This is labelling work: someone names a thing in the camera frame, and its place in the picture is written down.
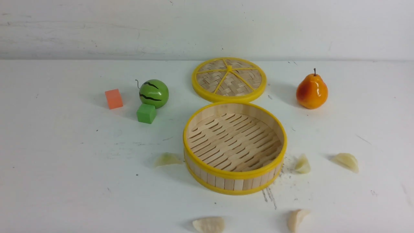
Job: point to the woven bamboo steamer lid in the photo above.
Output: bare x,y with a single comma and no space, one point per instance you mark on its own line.
228,79

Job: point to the green toy watermelon ball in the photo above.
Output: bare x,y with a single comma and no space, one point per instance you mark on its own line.
153,92

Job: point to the green cube block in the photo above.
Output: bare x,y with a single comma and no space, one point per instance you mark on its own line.
146,113

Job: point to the pale dumpling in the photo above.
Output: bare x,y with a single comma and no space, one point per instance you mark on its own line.
168,158
302,165
346,160

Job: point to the orange toy pear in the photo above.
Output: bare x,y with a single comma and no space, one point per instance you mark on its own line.
312,92

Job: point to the bamboo steamer tray yellow rim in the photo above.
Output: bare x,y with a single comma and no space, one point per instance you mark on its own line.
234,148

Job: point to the white dumpling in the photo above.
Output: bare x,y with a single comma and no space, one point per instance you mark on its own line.
295,218
209,225

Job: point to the orange cube block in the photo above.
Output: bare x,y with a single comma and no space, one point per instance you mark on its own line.
114,99

